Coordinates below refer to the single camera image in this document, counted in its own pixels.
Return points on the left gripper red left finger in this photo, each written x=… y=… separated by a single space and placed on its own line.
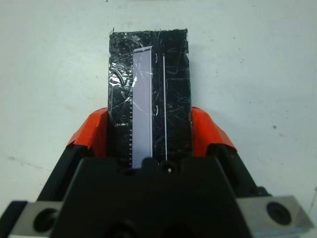
x=91 y=134

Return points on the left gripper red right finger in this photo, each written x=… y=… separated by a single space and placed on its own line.
x=208 y=134

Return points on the shiny black box lid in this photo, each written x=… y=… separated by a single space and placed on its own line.
x=173 y=99

